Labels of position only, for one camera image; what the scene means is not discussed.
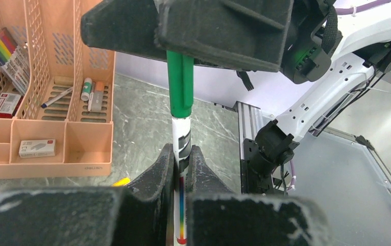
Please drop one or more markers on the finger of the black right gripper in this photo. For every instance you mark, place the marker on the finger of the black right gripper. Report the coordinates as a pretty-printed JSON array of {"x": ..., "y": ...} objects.
[{"x": 124, "y": 26}]

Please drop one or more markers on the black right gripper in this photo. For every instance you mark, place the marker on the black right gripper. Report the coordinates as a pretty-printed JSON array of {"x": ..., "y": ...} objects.
[{"x": 251, "y": 35}]

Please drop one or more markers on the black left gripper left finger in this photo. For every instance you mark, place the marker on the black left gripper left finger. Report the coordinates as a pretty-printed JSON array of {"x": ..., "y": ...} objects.
[{"x": 135, "y": 214}]

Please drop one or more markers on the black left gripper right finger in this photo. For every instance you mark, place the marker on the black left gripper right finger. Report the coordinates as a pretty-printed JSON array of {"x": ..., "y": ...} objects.
[{"x": 218, "y": 216}]

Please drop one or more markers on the green pen cap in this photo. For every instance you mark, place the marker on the green pen cap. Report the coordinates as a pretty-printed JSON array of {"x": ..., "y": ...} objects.
[{"x": 181, "y": 83}]

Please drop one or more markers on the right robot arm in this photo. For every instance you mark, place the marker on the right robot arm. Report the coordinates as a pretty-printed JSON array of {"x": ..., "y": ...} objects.
[{"x": 339, "y": 50}]

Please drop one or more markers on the yellow capped pen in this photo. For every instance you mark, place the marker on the yellow capped pen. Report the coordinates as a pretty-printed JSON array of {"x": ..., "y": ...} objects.
[{"x": 122, "y": 182}]

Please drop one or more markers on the blue capped pen in organizer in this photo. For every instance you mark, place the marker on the blue capped pen in organizer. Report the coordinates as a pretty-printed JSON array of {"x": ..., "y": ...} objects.
[{"x": 58, "y": 97}]

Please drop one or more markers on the white green glue stick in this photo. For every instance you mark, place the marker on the white green glue stick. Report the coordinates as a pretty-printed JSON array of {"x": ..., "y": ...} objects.
[{"x": 86, "y": 89}]

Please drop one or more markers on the orange plastic desk organizer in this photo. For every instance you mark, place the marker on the orange plastic desk organizer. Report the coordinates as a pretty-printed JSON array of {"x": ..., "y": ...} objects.
[{"x": 58, "y": 59}]

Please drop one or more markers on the white staples box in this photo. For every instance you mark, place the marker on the white staples box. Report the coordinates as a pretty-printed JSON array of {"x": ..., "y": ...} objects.
[{"x": 37, "y": 148}]

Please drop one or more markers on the pack of coloured markers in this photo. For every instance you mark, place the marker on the pack of coloured markers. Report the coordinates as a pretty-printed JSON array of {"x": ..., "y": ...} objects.
[{"x": 14, "y": 61}]

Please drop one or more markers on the red white small box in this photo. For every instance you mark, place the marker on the red white small box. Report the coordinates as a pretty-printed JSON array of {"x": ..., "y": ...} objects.
[{"x": 9, "y": 104}]

